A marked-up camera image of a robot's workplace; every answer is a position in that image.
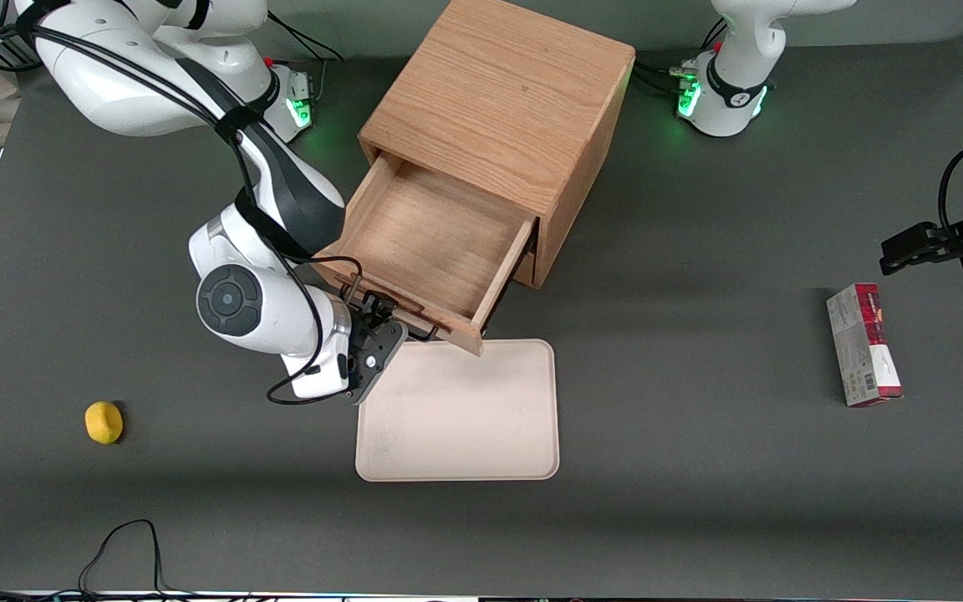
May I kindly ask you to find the wooden drawer cabinet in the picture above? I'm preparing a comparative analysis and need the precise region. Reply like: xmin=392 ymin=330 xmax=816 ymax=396
xmin=357 ymin=0 xmax=637 ymax=290

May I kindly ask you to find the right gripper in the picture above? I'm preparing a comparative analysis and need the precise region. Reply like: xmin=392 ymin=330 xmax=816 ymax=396
xmin=279 ymin=289 xmax=409 ymax=408

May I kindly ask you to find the beige plastic tray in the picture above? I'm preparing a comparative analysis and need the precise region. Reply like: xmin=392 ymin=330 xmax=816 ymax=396
xmin=354 ymin=338 xmax=561 ymax=483

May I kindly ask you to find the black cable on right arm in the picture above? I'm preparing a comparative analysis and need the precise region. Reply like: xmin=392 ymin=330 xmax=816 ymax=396
xmin=0 ymin=0 xmax=365 ymax=407

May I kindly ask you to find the black cable on table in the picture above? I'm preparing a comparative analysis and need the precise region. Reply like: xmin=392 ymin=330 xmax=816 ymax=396
xmin=0 ymin=518 xmax=206 ymax=602

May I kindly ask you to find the black right arm base cable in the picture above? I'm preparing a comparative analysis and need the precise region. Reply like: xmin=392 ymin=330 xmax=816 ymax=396
xmin=267 ymin=10 xmax=347 ymax=101

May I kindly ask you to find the red plaid cardboard box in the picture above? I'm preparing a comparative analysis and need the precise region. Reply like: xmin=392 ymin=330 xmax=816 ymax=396
xmin=826 ymin=283 xmax=904 ymax=409

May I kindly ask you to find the yellow lemon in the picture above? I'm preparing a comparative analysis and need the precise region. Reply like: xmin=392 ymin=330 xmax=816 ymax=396
xmin=84 ymin=400 xmax=125 ymax=446

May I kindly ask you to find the black arm base cable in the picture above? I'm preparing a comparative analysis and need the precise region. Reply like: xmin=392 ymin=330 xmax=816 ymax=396
xmin=267 ymin=10 xmax=347 ymax=101
xmin=632 ymin=17 xmax=729 ymax=99

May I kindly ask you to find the black left arm base cable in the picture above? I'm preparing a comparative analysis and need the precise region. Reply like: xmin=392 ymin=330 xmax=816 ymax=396
xmin=632 ymin=17 xmax=729 ymax=99

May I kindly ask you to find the wooden drawer with black handle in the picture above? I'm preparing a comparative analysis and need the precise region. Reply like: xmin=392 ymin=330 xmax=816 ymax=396
xmin=314 ymin=155 xmax=539 ymax=357

